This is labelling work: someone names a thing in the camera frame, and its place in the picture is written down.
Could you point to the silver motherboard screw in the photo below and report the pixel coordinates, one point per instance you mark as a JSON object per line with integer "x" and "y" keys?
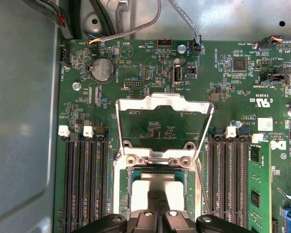
{"x": 182, "y": 48}
{"x": 76, "y": 86}

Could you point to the silver CPU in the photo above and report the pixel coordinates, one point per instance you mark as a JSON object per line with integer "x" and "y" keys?
{"x": 140, "y": 194}

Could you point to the silver coin battery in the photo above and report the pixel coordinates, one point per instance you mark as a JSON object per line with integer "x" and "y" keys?
{"x": 102, "y": 69}

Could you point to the black RAM slot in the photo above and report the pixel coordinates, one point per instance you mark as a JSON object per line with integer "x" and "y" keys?
{"x": 68, "y": 182}
{"x": 226, "y": 182}
{"x": 241, "y": 182}
{"x": 91, "y": 182}
{"x": 103, "y": 182}
{"x": 79, "y": 182}
{"x": 213, "y": 182}

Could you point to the green motherboard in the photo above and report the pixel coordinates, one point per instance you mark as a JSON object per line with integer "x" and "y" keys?
{"x": 203, "y": 72}

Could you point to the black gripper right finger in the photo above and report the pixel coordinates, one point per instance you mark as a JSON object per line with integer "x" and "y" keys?
{"x": 179, "y": 223}

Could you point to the metal locking lever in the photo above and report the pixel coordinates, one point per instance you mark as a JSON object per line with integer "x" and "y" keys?
{"x": 200, "y": 177}

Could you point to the green RAM stick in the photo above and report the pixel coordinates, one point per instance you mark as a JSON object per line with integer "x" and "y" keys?
{"x": 259, "y": 184}

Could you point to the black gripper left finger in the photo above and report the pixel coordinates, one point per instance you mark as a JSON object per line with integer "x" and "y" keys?
{"x": 143, "y": 223}

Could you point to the metal socket cover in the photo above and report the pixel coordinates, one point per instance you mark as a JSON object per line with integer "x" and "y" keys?
{"x": 140, "y": 103}

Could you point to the black square chip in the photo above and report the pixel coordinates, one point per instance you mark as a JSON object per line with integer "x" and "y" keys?
{"x": 240, "y": 64}

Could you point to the internal USB port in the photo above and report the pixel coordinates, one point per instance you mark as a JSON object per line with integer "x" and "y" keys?
{"x": 178, "y": 75}

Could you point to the blue plastic clip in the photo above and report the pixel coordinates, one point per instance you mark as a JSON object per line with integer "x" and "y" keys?
{"x": 287, "y": 214}

